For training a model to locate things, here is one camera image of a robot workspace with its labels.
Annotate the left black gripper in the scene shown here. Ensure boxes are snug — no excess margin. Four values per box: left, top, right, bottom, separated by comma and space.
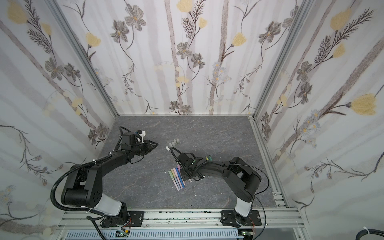
130, 139, 159, 156

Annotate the purple cap pink pen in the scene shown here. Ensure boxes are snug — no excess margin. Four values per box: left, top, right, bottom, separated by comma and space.
177, 165, 185, 188

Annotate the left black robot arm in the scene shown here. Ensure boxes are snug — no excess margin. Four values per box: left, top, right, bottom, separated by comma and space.
60, 140, 159, 225

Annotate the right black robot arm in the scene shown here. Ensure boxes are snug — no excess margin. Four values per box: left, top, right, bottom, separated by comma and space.
173, 152, 262, 228

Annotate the tan cap blue pen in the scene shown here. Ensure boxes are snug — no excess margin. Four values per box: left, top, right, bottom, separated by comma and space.
171, 169, 182, 191

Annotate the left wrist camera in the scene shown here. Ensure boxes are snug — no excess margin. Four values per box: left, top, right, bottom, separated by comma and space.
121, 130, 146, 145

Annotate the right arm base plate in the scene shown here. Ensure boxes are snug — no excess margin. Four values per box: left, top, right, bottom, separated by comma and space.
220, 210, 262, 228

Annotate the white perforated cable duct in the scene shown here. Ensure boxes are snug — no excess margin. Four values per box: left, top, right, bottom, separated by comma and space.
65, 229, 244, 240

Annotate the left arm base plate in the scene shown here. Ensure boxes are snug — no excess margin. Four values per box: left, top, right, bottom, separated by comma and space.
100, 210, 145, 229

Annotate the aluminium mounting rail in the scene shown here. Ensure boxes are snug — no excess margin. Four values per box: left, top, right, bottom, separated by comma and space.
58, 208, 305, 230

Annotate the black corrugated cable hose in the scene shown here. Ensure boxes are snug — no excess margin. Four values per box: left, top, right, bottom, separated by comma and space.
49, 154, 115, 212

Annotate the black cable coil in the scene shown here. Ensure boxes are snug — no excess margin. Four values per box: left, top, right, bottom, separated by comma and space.
355, 228, 384, 240

